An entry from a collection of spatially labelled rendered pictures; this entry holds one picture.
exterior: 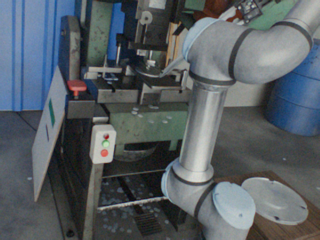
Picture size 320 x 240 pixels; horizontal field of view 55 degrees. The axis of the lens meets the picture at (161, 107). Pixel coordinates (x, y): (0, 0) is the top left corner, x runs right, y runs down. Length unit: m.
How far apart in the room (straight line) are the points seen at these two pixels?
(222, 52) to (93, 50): 0.97
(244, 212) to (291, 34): 0.43
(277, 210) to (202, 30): 0.95
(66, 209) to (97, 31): 0.88
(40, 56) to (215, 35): 1.95
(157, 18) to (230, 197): 0.80
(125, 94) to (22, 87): 1.37
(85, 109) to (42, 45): 1.39
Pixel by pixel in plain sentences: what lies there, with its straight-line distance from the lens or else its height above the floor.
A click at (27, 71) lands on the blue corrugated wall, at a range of 2.53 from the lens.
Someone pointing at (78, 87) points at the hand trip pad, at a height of 0.76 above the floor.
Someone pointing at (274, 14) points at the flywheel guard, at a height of 1.11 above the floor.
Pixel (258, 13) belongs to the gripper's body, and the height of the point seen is 1.11.
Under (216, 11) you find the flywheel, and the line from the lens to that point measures 1.59.
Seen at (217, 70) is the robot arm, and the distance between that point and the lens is 0.69.
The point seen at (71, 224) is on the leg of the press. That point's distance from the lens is 1.60.
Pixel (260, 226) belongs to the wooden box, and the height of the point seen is 0.35.
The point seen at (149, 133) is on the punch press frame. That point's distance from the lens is 1.33.
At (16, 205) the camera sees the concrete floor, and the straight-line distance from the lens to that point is 1.76.
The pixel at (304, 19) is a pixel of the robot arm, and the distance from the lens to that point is 0.72.
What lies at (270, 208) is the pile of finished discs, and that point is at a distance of 1.44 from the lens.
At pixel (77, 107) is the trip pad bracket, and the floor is 0.68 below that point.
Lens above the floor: 1.15
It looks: 22 degrees down
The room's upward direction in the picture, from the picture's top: 12 degrees clockwise
